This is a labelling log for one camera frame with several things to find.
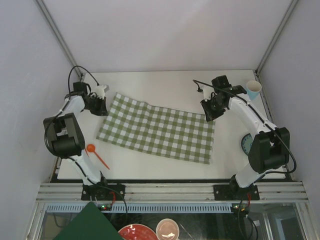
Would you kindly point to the green white checkered cloth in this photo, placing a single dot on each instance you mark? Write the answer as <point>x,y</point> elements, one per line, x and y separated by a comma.
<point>158,131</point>

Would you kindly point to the blue patterned plate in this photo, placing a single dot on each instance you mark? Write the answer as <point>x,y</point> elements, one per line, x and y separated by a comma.
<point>246,143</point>

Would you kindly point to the red plate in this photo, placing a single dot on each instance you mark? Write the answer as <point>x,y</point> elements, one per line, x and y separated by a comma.
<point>137,231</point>

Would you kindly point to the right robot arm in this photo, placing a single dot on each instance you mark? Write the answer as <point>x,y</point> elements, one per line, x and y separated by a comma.
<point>270,148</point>

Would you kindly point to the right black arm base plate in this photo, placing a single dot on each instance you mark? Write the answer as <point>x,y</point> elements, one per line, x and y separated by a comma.
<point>224,192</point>

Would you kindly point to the aluminium frame rail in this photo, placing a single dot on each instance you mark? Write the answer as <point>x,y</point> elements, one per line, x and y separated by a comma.
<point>269,192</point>

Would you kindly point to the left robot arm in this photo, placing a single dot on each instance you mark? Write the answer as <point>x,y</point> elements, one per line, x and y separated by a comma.
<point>63,136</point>

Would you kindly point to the pink bowl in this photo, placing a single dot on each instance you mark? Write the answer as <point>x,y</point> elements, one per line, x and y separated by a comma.
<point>167,229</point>

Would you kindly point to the green board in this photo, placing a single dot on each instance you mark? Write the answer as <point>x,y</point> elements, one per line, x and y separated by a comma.
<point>89,224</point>

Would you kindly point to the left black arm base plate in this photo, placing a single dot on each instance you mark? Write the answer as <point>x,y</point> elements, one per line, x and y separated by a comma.
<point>103,193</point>

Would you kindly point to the light blue mug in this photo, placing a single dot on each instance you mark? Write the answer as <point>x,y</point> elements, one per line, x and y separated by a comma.
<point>253,88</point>

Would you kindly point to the perforated grey cable tray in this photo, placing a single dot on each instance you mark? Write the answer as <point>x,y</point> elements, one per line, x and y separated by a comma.
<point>144,208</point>

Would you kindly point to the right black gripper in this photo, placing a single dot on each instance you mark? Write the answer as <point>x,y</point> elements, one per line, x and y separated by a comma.
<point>210,115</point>

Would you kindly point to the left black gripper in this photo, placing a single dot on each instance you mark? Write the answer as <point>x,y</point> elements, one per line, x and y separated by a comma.
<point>102,111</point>

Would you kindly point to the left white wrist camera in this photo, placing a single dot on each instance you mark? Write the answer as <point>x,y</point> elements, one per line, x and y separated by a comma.
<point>101,90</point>

